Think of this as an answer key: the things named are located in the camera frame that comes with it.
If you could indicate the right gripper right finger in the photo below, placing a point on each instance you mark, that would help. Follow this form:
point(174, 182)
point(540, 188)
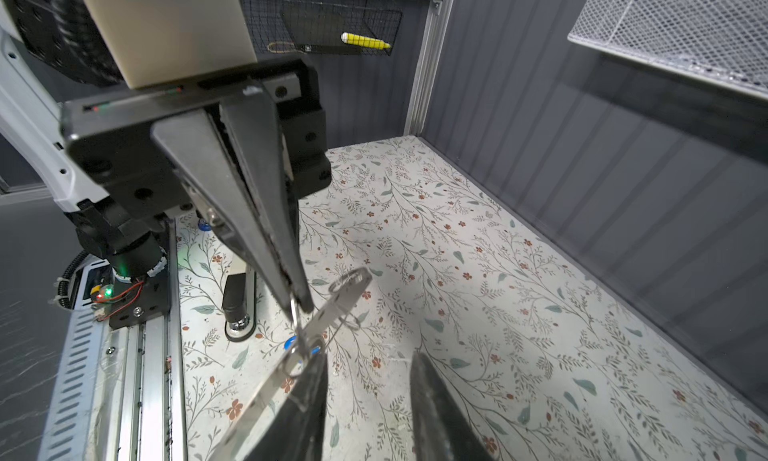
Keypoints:
point(440, 430)

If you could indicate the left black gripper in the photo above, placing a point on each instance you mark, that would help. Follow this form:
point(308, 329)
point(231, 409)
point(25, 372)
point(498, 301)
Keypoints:
point(232, 168)

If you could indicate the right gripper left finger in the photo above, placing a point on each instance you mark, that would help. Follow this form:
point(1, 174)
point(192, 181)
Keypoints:
point(297, 432)

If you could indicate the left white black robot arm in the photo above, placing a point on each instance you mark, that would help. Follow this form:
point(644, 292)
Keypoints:
point(63, 34)

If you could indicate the yellow marker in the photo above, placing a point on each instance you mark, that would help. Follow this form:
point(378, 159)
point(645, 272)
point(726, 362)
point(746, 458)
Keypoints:
point(365, 41)

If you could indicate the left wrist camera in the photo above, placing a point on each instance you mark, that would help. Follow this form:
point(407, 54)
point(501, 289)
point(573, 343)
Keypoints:
point(157, 41)

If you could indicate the black wire basket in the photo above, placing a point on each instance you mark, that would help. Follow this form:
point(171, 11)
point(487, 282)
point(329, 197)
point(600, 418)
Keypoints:
point(315, 26)

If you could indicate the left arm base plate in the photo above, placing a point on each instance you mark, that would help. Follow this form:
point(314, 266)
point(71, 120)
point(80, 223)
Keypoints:
point(122, 305)

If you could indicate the white wire mesh basket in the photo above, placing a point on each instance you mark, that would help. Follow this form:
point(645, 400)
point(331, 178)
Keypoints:
point(722, 42)

